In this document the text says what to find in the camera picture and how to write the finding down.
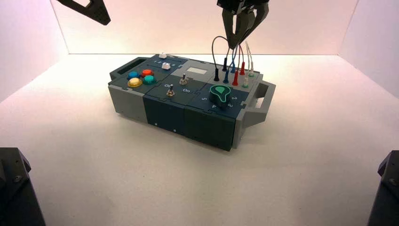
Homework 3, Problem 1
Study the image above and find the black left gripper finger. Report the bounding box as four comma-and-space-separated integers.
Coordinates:
56, 0, 109, 26
89, 0, 112, 24

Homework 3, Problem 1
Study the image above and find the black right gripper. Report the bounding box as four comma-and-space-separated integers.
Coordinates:
217, 0, 270, 49

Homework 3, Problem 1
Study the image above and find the black banana plug wire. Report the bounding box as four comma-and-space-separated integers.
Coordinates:
211, 35, 231, 82

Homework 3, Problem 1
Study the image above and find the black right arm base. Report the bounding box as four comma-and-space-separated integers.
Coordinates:
367, 150, 399, 226

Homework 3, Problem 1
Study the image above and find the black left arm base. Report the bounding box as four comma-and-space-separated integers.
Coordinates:
0, 147, 47, 226

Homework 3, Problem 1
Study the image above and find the green rotary pointer knob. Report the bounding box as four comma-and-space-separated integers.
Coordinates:
209, 84, 232, 110

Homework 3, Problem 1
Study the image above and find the yellow round push button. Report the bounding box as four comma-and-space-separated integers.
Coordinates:
127, 77, 144, 88

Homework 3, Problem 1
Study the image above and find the blue and grey task board box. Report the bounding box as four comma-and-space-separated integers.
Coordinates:
108, 54, 277, 153

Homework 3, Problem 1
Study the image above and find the blue banana plug wire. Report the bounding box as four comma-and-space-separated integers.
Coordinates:
223, 45, 240, 84

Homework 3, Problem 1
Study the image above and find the red banana plug wire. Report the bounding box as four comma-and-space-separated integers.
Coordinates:
231, 45, 247, 87

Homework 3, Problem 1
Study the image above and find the white banana plug wire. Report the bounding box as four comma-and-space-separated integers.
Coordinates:
242, 40, 255, 89

